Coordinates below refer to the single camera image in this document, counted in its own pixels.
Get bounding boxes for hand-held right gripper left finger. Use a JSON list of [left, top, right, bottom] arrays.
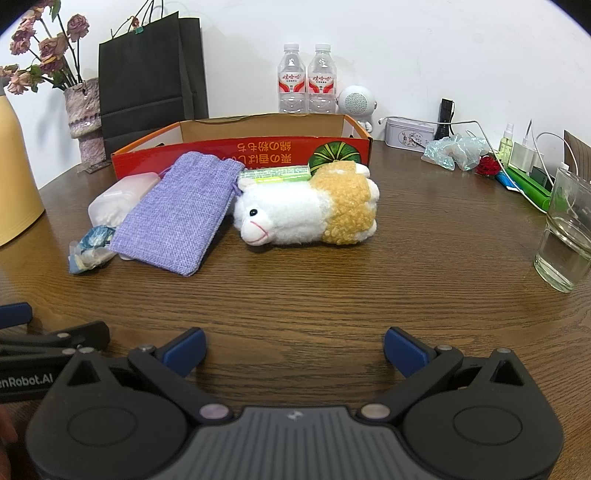
[[65, 327, 234, 423]]

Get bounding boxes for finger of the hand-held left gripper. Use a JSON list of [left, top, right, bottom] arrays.
[[0, 322, 110, 364], [0, 302, 34, 331]]

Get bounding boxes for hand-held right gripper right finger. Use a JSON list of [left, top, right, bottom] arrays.
[[358, 327, 527, 423]]

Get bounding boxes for blue and white packet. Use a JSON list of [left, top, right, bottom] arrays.
[[68, 224, 118, 276]]

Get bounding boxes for purple burlap pouch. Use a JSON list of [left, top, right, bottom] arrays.
[[112, 152, 246, 277]]

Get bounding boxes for white plastic case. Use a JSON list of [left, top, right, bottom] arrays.
[[88, 172, 161, 228]]

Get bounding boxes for white and tan plush alpaca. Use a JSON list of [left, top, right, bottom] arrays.
[[233, 161, 382, 246]]

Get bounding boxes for green tissue packet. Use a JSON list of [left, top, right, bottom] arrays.
[[238, 164, 312, 184]]

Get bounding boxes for orange cardboard box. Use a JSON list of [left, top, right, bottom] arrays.
[[111, 113, 374, 183]]

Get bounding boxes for yellow jug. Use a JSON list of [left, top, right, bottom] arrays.
[[0, 88, 46, 247]]

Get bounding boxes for clear drinking glass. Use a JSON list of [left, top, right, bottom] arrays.
[[533, 167, 591, 294]]

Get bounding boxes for red artificial rose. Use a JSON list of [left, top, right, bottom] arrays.
[[475, 155, 504, 177]]

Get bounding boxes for crumpled clear plastic bag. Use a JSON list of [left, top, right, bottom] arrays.
[[421, 134, 490, 172]]

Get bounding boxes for green long box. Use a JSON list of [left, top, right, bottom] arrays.
[[503, 165, 555, 214]]

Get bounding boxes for white tin box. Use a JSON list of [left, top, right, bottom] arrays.
[[384, 117, 439, 153]]

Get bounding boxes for white charger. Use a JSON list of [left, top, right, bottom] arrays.
[[509, 141, 536, 175]]

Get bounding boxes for small clear spray bottle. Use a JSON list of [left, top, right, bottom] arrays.
[[497, 122, 515, 168]]

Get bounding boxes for black flashlight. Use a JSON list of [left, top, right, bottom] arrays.
[[434, 98, 455, 140]]

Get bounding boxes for white robot speaker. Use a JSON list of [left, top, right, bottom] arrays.
[[337, 85, 380, 136]]

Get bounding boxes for black paper bag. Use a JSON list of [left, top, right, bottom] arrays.
[[98, 11, 209, 160]]

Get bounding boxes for brown cardboard piece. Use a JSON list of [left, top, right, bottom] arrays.
[[563, 129, 591, 172]]

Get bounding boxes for dried pink roses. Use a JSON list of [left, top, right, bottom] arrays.
[[0, 0, 90, 95]]

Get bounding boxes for clear water bottle red label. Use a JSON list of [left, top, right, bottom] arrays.
[[277, 42, 308, 116], [307, 43, 337, 115]]

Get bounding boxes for thin bare twigs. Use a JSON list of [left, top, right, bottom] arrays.
[[110, 0, 168, 40]]

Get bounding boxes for white cable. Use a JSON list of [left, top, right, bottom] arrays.
[[378, 117, 568, 178]]

